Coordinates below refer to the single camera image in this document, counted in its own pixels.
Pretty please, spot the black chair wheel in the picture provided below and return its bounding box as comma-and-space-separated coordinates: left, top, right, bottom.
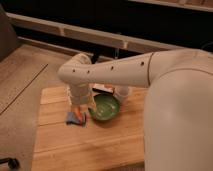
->
0, 158, 20, 169

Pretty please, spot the small dark box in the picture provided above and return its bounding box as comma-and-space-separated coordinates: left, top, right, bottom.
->
92, 84, 114, 94

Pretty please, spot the green bowl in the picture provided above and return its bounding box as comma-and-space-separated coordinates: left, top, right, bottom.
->
89, 94, 120, 121

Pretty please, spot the orange red pepper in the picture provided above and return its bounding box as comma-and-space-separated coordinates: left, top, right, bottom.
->
74, 107, 82, 121

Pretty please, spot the blue sponge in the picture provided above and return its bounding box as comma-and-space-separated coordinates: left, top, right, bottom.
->
66, 112, 86, 126

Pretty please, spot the wooden board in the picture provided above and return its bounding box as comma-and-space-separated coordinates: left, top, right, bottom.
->
32, 86, 146, 171

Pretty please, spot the white ceramic cup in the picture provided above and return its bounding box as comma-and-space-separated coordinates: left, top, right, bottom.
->
114, 86, 132, 104

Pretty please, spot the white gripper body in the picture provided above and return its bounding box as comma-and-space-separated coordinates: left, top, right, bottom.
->
67, 84, 96, 110

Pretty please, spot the white shelf rail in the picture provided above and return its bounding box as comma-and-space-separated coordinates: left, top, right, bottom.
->
5, 12, 188, 54

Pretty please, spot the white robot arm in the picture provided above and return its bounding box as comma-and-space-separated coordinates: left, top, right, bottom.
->
58, 49, 213, 171

